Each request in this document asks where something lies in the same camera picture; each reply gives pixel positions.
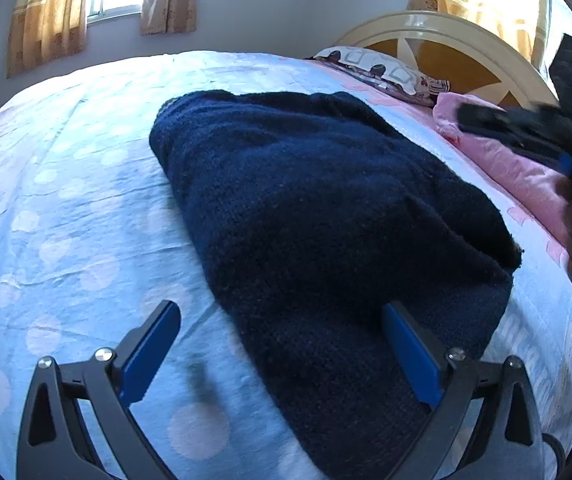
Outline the blue pink dotted bedsheet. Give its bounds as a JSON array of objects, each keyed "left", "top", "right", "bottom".
[{"left": 0, "top": 50, "right": 572, "bottom": 480}]

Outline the pink quilt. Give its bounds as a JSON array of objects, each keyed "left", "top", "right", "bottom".
[{"left": 433, "top": 92, "right": 572, "bottom": 261}]

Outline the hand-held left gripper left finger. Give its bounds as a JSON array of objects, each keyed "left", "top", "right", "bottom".
[{"left": 16, "top": 300, "right": 183, "bottom": 480}]

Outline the navy striped knit sweater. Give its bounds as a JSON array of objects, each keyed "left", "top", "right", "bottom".
[{"left": 149, "top": 89, "right": 523, "bottom": 480}]

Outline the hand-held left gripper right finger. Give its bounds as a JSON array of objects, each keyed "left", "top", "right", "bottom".
[{"left": 381, "top": 301, "right": 547, "bottom": 480}]

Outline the cream and wood headboard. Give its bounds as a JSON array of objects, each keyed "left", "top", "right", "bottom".
[{"left": 333, "top": 10, "right": 562, "bottom": 109}]

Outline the patterned pillow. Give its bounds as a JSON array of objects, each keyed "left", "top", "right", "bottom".
[{"left": 313, "top": 46, "right": 453, "bottom": 107}]

